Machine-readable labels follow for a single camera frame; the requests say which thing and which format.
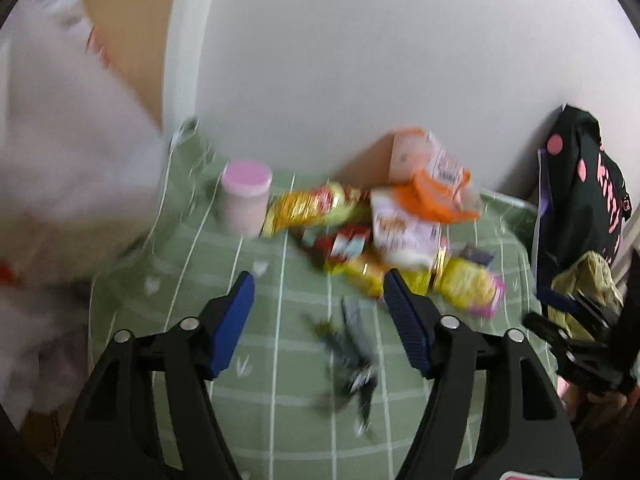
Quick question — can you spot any orange crumpled packet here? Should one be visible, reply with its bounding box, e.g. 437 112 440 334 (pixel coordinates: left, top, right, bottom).
411 169 484 224

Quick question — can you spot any purple paper bag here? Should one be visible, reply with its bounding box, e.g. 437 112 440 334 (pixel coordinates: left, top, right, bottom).
531 147 555 263

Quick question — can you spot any yellow-green plastic bag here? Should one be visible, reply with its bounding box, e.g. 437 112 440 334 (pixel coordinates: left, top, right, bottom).
547 251 626 340

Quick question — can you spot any yellow crinkled wrapper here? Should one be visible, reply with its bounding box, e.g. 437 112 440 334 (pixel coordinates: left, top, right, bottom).
324 254 392 302

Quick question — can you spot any black bag with pink dots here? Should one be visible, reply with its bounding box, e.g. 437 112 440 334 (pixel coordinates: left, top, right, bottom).
532 104 634 302

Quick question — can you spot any pink and yellow snack packet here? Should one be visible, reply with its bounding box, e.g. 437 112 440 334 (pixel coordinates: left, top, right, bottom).
431 256 507 319

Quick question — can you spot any brown wooden board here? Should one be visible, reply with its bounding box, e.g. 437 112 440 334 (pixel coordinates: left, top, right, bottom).
80 0 184 128

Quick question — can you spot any green checkered tablecloth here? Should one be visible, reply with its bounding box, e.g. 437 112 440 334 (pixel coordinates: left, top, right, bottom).
87 117 566 480

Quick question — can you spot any red snack packet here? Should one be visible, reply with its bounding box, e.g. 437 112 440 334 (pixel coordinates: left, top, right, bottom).
304 224 374 274

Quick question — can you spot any orange and white carton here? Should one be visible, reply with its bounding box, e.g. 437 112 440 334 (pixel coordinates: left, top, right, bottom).
390 127 472 196

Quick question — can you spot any white and orange snack packet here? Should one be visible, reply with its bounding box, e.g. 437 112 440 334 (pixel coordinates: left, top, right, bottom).
371 187 444 267

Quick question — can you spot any dark crumpled wrapper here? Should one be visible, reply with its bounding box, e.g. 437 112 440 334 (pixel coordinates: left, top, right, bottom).
302 297 383 438

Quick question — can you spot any blue and purple wrapper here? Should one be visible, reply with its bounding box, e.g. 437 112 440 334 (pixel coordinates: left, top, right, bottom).
457 243 495 267

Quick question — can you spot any pink cylindrical jar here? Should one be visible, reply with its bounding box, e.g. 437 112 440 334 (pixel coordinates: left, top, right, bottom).
218 160 274 239

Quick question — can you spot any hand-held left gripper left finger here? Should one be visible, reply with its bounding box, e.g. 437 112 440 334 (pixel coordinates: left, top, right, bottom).
54 271 256 480

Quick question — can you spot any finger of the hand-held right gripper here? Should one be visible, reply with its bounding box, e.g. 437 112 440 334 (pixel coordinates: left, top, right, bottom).
536 287 621 328
522 311 573 348

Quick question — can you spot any white plastic bag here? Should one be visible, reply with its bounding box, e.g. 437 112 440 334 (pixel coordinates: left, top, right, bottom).
0 0 167 436

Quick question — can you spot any person's right forearm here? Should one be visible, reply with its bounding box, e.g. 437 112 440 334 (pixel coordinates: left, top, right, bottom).
562 382 638 433

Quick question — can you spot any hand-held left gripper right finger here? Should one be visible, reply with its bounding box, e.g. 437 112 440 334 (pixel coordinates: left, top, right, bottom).
383 268 584 480

